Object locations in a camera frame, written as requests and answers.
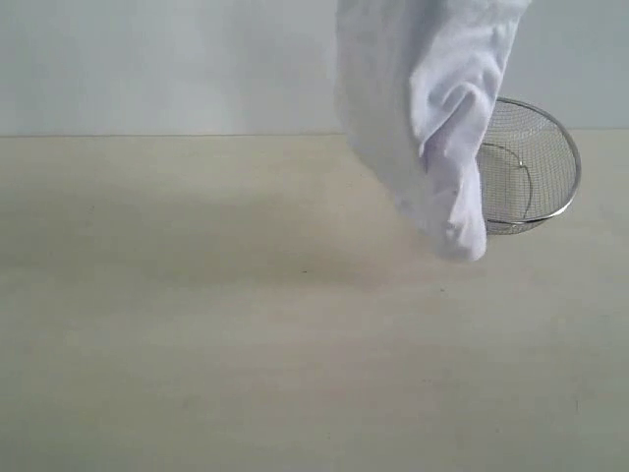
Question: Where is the white t-shirt with red logo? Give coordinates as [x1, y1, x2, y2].
[335, 1, 529, 262]

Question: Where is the round metal wire mesh basket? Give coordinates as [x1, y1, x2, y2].
[477, 97, 582, 235]

